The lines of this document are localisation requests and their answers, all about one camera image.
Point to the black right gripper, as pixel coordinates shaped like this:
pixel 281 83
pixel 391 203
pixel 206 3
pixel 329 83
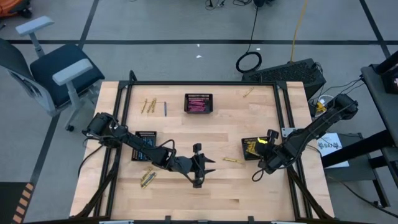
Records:
pixel 273 157

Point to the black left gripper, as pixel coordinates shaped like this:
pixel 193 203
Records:
pixel 189 165

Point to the black plastic mesh basket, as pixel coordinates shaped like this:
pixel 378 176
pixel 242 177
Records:
pixel 209 107
pixel 244 156
pixel 134 155

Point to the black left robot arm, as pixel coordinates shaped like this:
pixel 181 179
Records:
pixel 136 143

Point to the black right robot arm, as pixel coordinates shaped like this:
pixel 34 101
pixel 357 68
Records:
pixel 317 127

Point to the yellow tag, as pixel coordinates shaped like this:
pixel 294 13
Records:
pixel 262 140

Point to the white paper sign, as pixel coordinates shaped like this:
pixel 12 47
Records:
pixel 337 139

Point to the yellow plug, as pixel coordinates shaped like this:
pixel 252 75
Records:
pixel 320 107

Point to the grey cart platform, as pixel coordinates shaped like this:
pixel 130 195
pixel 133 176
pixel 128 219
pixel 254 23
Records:
pixel 357 168

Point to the black computer tower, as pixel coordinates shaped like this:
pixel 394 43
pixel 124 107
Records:
pixel 286 73

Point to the black side table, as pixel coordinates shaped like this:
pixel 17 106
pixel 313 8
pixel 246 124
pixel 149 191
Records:
pixel 381 109

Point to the black monitor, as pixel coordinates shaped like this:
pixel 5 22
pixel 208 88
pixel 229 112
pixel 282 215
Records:
pixel 390 84

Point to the grey black office chair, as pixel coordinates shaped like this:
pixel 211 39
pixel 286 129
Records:
pixel 62 68

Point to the black orange striped mat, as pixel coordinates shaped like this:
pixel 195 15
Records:
pixel 9 202

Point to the orange wheeled object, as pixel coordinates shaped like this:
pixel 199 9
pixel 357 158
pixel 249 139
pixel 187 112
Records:
pixel 9 6

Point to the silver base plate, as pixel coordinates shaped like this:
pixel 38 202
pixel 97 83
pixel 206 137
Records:
pixel 285 132

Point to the black aluminium table frame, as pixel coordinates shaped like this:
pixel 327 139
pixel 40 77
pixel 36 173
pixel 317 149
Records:
pixel 202 83

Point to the white bracket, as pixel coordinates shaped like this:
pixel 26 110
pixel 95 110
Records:
pixel 116 222

